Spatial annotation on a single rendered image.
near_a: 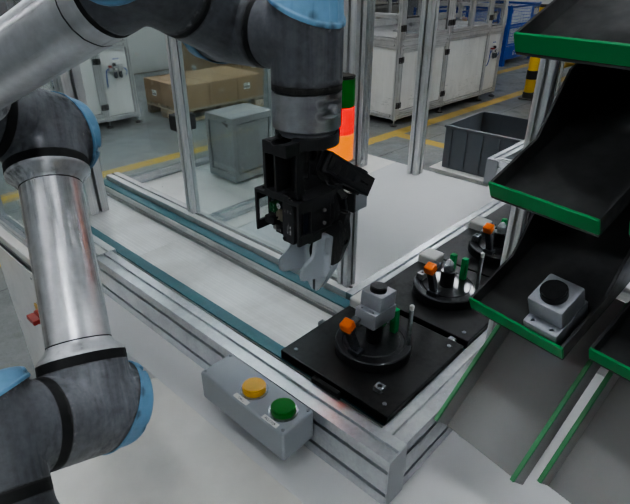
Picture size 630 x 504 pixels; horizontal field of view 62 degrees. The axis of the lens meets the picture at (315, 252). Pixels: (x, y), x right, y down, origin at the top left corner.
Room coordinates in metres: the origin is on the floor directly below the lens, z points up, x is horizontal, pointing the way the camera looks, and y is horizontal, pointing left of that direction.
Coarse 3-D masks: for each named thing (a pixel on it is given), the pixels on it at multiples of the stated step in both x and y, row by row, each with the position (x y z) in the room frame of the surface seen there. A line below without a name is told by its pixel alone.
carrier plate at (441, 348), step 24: (312, 336) 0.79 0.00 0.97; (432, 336) 0.79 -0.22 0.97; (288, 360) 0.74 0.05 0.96; (312, 360) 0.73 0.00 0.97; (336, 360) 0.73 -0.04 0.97; (432, 360) 0.73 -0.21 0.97; (336, 384) 0.67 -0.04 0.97; (360, 384) 0.66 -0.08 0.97; (384, 384) 0.66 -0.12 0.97; (408, 384) 0.66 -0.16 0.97; (360, 408) 0.63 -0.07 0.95; (384, 408) 0.61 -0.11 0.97
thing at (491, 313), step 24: (624, 216) 0.65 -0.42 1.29; (528, 240) 0.63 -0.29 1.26; (552, 240) 0.64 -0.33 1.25; (576, 240) 0.63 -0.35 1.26; (600, 240) 0.62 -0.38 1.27; (624, 240) 0.61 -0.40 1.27; (504, 264) 0.61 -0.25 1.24; (528, 264) 0.62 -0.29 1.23; (552, 264) 0.60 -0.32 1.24; (576, 264) 0.59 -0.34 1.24; (600, 264) 0.58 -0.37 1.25; (624, 264) 0.53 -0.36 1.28; (480, 288) 0.58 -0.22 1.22; (504, 288) 0.59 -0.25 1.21; (528, 288) 0.58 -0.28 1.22; (600, 288) 0.55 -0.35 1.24; (480, 312) 0.56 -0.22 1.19; (504, 312) 0.55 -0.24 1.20; (528, 312) 0.54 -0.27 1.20; (600, 312) 0.51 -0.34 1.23; (528, 336) 0.50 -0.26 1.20; (576, 336) 0.48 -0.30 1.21
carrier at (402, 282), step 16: (432, 256) 1.07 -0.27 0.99; (480, 256) 0.93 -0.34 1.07; (400, 272) 1.03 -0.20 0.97; (416, 272) 1.03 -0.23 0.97; (448, 272) 0.94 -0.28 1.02; (464, 272) 0.96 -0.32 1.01; (480, 272) 0.93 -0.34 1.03; (400, 288) 0.96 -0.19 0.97; (416, 288) 0.93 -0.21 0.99; (448, 288) 0.93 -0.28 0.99; (464, 288) 0.93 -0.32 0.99; (400, 304) 0.90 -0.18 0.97; (416, 304) 0.90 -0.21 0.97; (432, 304) 0.89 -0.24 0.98; (448, 304) 0.88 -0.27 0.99; (464, 304) 0.88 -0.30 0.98; (416, 320) 0.86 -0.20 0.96; (432, 320) 0.85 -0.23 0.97; (448, 320) 0.85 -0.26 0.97; (464, 320) 0.85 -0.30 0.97; (480, 320) 0.85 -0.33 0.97; (448, 336) 0.81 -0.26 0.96; (464, 336) 0.79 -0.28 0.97
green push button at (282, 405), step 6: (276, 402) 0.62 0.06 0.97; (282, 402) 0.62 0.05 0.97; (288, 402) 0.62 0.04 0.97; (276, 408) 0.61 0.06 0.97; (282, 408) 0.61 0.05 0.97; (288, 408) 0.61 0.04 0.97; (294, 408) 0.61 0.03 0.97; (276, 414) 0.60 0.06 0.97; (282, 414) 0.60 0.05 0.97; (288, 414) 0.60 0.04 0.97
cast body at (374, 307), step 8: (368, 288) 0.77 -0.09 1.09; (376, 288) 0.75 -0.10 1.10; (384, 288) 0.75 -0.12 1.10; (368, 296) 0.75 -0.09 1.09; (376, 296) 0.74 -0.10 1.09; (384, 296) 0.74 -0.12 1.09; (392, 296) 0.76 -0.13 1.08; (360, 304) 0.76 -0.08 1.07; (368, 304) 0.75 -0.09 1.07; (376, 304) 0.74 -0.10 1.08; (384, 304) 0.74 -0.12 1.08; (392, 304) 0.76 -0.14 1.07; (360, 312) 0.75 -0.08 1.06; (368, 312) 0.74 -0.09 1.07; (376, 312) 0.74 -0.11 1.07; (384, 312) 0.74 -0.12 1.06; (392, 312) 0.76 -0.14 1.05; (368, 320) 0.73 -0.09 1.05; (376, 320) 0.73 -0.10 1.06; (384, 320) 0.75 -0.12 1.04; (376, 328) 0.73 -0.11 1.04
